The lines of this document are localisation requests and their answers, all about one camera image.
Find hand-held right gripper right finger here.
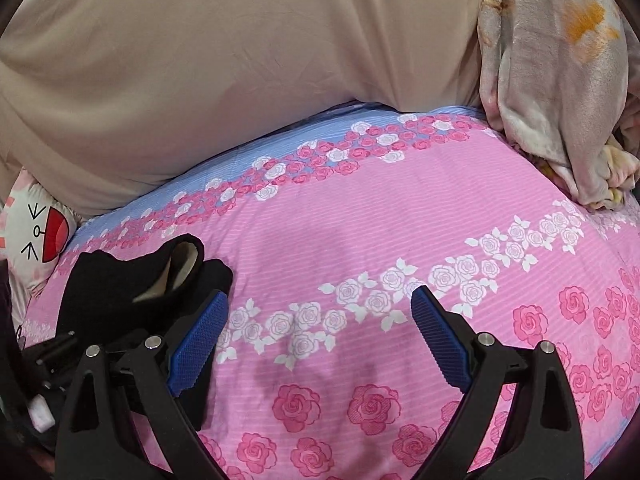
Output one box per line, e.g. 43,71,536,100
410,284,586,480

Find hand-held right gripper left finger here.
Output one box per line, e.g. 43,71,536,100
54,287,230,480

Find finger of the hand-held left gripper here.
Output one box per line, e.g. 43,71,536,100
34,330,77,368

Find black pants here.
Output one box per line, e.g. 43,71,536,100
55,233,235,432

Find pink rose print bed sheet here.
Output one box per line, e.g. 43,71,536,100
20,102,640,480

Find cartoon face pillow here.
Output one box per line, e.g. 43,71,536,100
0,170,79,333

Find large beige cloth cover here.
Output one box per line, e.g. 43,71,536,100
0,0,490,222

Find pale floral fleece blanket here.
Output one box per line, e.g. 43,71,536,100
475,0,640,212

